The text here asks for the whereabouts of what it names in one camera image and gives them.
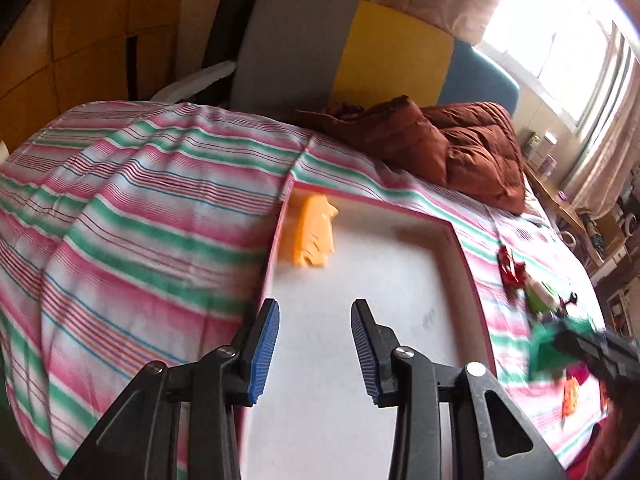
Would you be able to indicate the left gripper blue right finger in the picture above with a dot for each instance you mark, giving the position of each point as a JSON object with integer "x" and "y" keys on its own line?
{"x": 374, "y": 352}

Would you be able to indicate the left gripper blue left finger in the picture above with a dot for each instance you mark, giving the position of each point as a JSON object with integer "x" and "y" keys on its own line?
{"x": 263, "y": 338}

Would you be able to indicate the orange cube block cluster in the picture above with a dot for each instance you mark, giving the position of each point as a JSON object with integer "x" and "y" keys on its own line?
{"x": 570, "y": 396}

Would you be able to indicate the green plastic stand piece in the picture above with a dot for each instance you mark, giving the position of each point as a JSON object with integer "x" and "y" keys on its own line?
{"x": 543, "y": 356}

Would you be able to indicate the brown pumpkin figure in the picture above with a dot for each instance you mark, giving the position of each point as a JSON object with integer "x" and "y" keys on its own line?
{"x": 561, "y": 311}

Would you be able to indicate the green white plug-in device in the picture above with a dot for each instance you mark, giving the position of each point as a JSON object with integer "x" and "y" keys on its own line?
{"x": 541, "y": 298}

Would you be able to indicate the yellow orange plastic comb piece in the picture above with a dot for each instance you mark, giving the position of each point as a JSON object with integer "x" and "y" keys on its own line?
{"x": 314, "y": 240}

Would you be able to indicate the red puzzle piece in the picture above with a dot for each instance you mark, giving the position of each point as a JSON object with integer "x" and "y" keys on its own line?
{"x": 513, "y": 274}

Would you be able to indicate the white tray with pink rim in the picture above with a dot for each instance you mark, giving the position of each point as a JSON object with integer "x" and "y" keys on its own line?
{"x": 396, "y": 286}

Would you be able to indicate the wooden side shelf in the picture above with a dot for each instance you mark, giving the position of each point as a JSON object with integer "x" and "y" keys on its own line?
{"x": 599, "y": 244}

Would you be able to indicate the striped pink green bedsheet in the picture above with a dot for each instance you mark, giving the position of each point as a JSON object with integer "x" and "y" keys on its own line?
{"x": 138, "y": 231}

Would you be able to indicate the rust brown quilted blanket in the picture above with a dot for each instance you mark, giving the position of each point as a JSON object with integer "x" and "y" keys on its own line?
{"x": 470, "y": 148}

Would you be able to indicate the white box on shelf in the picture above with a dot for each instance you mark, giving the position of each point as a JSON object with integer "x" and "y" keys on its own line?
{"x": 538, "y": 148}

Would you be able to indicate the grey yellow blue headboard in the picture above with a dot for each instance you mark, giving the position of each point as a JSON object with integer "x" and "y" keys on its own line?
{"x": 311, "y": 54}

